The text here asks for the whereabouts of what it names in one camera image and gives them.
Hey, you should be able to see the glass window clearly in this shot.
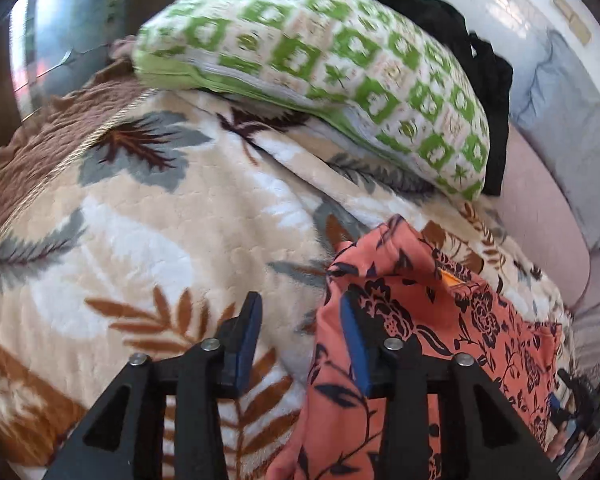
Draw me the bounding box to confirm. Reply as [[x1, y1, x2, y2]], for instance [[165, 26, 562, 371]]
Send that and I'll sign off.
[[7, 0, 141, 121]]

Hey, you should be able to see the green patterned pillow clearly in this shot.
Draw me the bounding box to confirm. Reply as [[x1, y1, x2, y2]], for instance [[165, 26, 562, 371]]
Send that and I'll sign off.
[[132, 0, 491, 202]]

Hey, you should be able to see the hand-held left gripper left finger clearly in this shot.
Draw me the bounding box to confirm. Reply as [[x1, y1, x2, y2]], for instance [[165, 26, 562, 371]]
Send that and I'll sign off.
[[45, 291, 264, 480]]

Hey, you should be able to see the grey-blue pillow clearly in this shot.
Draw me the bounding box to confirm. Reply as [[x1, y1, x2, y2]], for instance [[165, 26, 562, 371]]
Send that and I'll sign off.
[[510, 30, 600, 251]]

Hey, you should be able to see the pink bed sheet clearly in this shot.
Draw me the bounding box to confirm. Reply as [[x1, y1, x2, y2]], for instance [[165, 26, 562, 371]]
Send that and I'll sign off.
[[490, 122, 600, 311]]

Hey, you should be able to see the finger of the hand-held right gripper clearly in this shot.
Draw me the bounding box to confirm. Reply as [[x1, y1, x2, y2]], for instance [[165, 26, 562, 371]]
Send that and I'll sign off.
[[549, 367, 589, 428]]

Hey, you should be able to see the cream leaf-print blanket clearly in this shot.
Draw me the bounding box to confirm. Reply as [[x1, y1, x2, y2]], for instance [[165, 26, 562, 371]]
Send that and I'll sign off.
[[0, 92, 575, 480]]

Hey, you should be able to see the orange floral garment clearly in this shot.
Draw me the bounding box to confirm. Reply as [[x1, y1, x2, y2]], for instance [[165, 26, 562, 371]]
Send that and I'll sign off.
[[267, 214, 567, 480]]

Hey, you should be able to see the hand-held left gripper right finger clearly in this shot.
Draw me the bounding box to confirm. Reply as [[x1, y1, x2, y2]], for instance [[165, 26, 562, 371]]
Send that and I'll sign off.
[[340, 292, 562, 480]]

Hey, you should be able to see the brown quilted bedspread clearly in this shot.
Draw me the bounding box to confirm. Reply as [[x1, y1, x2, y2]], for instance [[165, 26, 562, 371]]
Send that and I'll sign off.
[[0, 57, 156, 256]]

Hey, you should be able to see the grey striped cloth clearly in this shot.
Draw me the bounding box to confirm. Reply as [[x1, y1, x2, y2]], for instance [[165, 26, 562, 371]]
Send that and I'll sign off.
[[571, 299, 600, 391]]

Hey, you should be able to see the black cloth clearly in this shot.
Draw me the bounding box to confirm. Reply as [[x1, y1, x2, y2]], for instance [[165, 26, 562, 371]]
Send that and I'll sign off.
[[351, 0, 515, 197]]

